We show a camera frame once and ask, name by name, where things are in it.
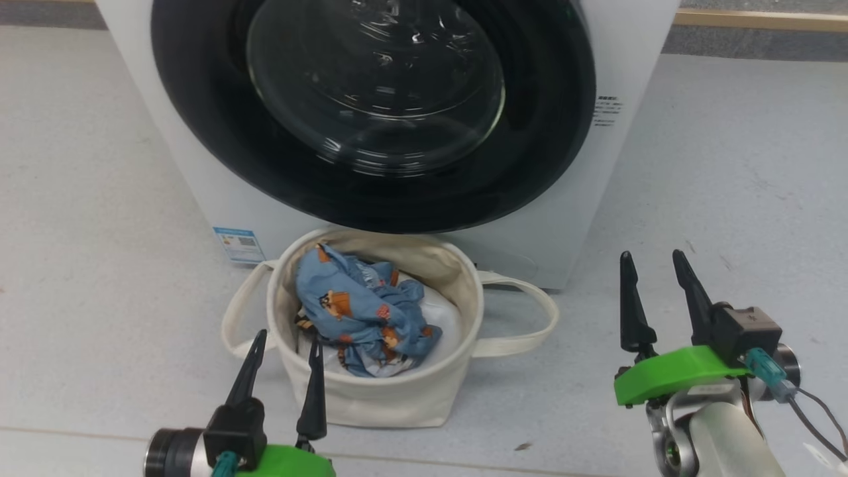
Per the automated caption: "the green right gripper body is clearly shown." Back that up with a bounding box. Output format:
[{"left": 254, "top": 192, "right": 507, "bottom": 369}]
[{"left": 613, "top": 344, "right": 753, "bottom": 406}]

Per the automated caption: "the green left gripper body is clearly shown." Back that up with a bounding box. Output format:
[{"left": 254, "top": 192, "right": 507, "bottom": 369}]
[{"left": 235, "top": 444, "right": 336, "bottom": 477}]

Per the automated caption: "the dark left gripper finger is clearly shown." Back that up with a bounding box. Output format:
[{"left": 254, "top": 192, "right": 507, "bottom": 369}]
[
  {"left": 296, "top": 338, "right": 328, "bottom": 452},
  {"left": 225, "top": 329, "right": 268, "bottom": 406}
]

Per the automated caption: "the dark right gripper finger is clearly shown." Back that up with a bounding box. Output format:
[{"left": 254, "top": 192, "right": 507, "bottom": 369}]
[
  {"left": 619, "top": 251, "right": 658, "bottom": 362},
  {"left": 672, "top": 249, "right": 715, "bottom": 346}
]

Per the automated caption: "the blue garment with orange prints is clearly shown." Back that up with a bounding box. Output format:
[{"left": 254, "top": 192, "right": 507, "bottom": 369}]
[{"left": 293, "top": 244, "right": 443, "bottom": 378}]

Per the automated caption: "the round black glass washer door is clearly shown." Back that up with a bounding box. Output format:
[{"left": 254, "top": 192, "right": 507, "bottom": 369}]
[{"left": 151, "top": 0, "right": 597, "bottom": 234}]

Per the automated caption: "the cream canvas laundry basket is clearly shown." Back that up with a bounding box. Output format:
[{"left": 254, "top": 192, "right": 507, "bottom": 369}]
[{"left": 221, "top": 227, "right": 560, "bottom": 429}]

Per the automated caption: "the white cloth basket filling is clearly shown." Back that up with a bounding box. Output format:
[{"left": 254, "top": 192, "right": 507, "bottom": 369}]
[{"left": 298, "top": 285, "right": 464, "bottom": 378}]

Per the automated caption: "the white front-load washing machine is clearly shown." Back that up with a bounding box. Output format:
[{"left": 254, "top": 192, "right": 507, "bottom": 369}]
[{"left": 95, "top": 0, "right": 681, "bottom": 291}]

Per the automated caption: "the blue energy label sticker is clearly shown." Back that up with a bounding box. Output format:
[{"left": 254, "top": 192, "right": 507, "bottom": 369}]
[{"left": 213, "top": 227, "right": 266, "bottom": 264}]

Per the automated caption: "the small printed text label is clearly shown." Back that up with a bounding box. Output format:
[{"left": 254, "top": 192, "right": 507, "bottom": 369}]
[{"left": 592, "top": 95, "right": 623, "bottom": 128}]

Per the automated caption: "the wooden floor strip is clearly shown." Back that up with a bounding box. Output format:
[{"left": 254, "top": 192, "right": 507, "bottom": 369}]
[{"left": 672, "top": 8, "right": 848, "bottom": 34}]

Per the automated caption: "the teal right camera connector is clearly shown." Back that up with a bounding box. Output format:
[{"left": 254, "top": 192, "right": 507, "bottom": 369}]
[{"left": 742, "top": 348, "right": 796, "bottom": 403}]

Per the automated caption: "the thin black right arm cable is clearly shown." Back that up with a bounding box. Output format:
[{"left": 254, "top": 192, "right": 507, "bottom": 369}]
[{"left": 785, "top": 388, "right": 848, "bottom": 464}]

